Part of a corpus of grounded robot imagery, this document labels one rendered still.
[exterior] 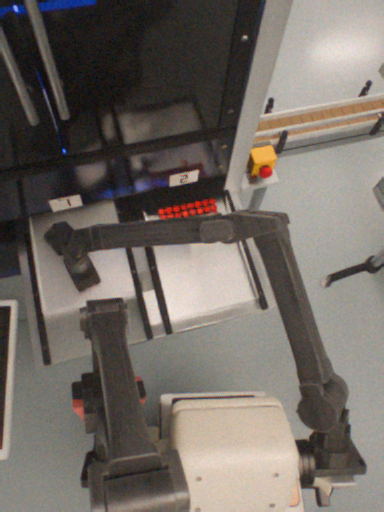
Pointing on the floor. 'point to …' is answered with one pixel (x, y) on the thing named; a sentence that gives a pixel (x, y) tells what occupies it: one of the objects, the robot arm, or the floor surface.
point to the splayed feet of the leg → (350, 272)
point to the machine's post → (256, 86)
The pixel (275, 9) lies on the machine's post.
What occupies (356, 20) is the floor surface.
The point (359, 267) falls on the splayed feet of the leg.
